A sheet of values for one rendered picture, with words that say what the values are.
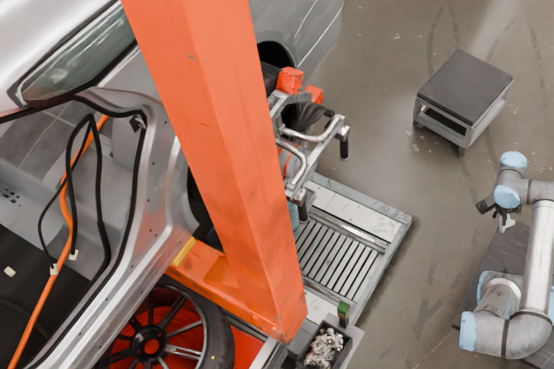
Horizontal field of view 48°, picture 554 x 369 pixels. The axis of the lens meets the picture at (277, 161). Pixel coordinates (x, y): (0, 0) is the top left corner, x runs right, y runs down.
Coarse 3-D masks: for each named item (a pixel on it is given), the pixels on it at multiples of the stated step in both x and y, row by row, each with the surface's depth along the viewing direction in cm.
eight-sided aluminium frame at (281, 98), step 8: (272, 96) 242; (280, 96) 241; (288, 96) 242; (296, 96) 249; (304, 96) 257; (272, 104) 243; (280, 104) 239; (296, 104) 267; (304, 104) 263; (272, 112) 238; (280, 112) 242; (272, 120) 238; (312, 128) 279; (304, 144) 279
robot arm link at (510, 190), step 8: (504, 176) 227; (512, 176) 225; (520, 176) 227; (496, 184) 227; (504, 184) 223; (512, 184) 223; (520, 184) 222; (496, 192) 224; (504, 192) 221; (512, 192) 220; (520, 192) 221; (496, 200) 226; (504, 200) 224; (512, 200) 222; (520, 200) 222
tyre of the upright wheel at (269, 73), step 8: (264, 64) 255; (264, 72) 245; (272, 72) 247; (264, 80) 241; (272, 80) 244; (272, 88) 247; (296, 112) 278; (296, 120) 282; (192, 176) 244; (192, 184) 247; (192, 192) 251; (200, 200) 255
